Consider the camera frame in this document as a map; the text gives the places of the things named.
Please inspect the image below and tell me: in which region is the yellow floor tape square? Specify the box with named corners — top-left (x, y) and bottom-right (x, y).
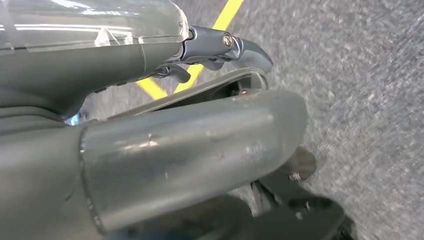
top-left (135, 0), bottom-right (245, 101)

